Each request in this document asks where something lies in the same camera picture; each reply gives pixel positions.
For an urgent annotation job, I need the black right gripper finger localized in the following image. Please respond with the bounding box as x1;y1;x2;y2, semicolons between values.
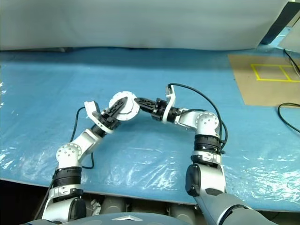
135;97;156;113

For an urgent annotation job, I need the thin black cable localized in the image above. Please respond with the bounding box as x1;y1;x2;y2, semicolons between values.
283;48;300;78

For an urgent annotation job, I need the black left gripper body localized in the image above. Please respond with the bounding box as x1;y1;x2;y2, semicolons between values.
97;112;120;131

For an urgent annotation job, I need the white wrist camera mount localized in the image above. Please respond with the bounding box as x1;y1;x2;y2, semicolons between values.
84;100;121;135
163;84;177;124

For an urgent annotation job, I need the white backdrop panel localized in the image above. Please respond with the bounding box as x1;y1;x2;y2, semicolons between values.
0;0;288;51

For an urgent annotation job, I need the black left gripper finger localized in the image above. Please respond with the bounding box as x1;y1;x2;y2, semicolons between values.
106;95;129;118

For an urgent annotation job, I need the brown cardboard sheet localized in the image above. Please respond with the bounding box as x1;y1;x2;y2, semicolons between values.
227;53;300;107

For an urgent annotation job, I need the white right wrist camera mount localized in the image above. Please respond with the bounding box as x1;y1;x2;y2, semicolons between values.
163;84;177;124

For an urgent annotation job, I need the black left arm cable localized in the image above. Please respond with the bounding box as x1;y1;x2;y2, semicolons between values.
35;106;95;220

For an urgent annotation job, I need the dark grey rounded housing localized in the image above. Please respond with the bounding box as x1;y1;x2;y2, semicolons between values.
102;196;128;215
170;203;196;218

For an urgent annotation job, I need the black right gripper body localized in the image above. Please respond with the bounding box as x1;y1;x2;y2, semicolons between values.
150;98;168;121

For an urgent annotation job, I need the black looped cable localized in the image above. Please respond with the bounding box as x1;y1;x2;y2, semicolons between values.
278;102;300;133

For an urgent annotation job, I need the black slanted stand post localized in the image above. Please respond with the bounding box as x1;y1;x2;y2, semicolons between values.
260;0;300;45

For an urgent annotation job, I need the white box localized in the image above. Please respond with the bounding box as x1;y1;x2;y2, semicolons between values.
280;22;300;53

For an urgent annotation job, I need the grey robot torso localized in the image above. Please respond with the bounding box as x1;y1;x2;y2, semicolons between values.
23;212;199;225

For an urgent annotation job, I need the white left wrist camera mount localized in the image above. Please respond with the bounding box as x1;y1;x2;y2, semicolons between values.
84;100;121;135

